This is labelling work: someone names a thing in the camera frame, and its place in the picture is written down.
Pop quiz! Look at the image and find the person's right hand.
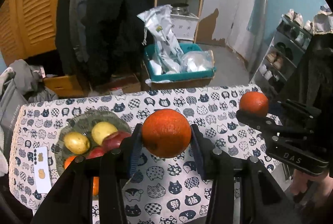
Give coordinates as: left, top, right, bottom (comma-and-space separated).
288, 170, 333, 198

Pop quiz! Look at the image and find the grey jacket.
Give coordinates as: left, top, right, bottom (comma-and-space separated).
68, 0, 97, 63

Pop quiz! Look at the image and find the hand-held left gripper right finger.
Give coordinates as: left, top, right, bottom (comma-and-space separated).
191, 124, 302, 224

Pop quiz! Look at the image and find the black jacket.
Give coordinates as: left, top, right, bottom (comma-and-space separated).
55, 0, 89, 76

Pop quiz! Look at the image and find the dark cloth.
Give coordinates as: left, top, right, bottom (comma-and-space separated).
276, 34, 333, 121

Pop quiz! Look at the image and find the yellow-green mango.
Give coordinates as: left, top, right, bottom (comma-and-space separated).
64, 132, 91, 155
91, 121, 119, 145

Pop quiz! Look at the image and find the clear glass bowl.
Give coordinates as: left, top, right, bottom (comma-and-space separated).
56, 110, 133, 200

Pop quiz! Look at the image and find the brown cardboard box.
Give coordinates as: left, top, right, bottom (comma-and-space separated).
148, 77, 214, 91

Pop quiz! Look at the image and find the white patterned plastic bag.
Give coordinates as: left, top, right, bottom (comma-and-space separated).
137, 4, 182, 75

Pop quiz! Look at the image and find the steel pot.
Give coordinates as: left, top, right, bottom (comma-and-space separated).
170, 3, 189, 15

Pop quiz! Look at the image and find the long black coat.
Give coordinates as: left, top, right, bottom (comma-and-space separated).
81, 0, 157, 79

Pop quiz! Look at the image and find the white door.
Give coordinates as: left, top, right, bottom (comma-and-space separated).
224, 0, 264, 58

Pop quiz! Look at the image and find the white smartphone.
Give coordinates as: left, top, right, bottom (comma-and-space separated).
34, 145, 51, 193

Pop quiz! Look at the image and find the white patterned box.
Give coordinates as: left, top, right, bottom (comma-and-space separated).
170, 13, 200, 41

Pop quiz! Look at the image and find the metal shoe rack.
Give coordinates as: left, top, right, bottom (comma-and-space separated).
250, 14, 313, 99

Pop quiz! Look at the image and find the clear plastic bag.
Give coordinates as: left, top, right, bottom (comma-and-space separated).
181, 51, 214, 73

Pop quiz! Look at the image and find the wooden louvered wardrobe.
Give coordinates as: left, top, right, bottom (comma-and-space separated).
0, 0, 87, 98

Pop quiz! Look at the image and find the cat print tablecloth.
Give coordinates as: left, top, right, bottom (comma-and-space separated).
9, 84, 283, 224

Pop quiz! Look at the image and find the group of shoes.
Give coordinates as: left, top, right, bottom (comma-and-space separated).
259, 9, 313, 86

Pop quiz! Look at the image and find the red apple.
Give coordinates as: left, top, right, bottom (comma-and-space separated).
101, 131, 132, 150
86, 146, 108, 159

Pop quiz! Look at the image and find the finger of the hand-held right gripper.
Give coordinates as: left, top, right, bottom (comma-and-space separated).
269, 100, 322, 131
236, 110, 315, 141

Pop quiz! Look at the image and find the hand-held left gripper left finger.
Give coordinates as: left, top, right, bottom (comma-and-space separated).
31, 124, 143, 224

